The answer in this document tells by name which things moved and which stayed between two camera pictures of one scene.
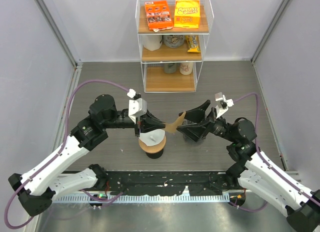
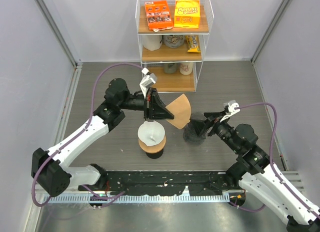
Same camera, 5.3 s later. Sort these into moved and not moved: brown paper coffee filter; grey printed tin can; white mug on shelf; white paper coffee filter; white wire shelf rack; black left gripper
Moved: brown paper coffee filter; black left gripper
Not moved: white paper coffee filter; grey printed tin can; white wire shelf rack; white mug on shelf
